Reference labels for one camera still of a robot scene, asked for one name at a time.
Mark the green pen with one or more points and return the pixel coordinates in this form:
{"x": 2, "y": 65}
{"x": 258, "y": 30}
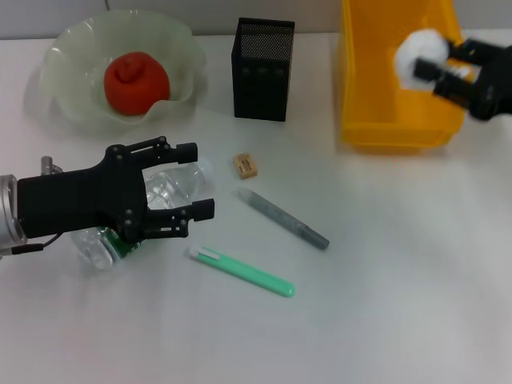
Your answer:
{"x": 248, "y": 272}

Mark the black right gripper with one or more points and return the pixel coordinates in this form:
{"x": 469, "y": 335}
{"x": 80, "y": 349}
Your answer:
{"x": 496, "y": 88}

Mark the yellow plastic bin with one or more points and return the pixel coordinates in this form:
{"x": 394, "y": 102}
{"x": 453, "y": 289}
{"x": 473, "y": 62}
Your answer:
{"x": 372, "y": 100}

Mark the tan eraser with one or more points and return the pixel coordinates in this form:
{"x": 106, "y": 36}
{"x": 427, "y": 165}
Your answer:
{"x": 245, "y": 166}

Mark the black mesh pen holder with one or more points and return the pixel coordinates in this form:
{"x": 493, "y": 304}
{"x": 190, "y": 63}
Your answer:
{"x": 262, "y": 80}

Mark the white paper ball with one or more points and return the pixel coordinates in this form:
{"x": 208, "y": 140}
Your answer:
{"x": 420, "y": 46}

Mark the clear green-label water bottle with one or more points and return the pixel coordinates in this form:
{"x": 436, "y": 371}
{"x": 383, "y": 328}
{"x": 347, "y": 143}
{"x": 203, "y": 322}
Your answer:
{"x": 176, "y": 184}

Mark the grey marker pen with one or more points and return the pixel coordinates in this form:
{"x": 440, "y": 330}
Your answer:
{"x": 280, "y": 218}

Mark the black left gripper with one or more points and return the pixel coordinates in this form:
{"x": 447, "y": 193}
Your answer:
{"x": 76, "y": 200}

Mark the pale green glass fruit plate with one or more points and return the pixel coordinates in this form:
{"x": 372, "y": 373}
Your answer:
{"x": 80, "y": 40}

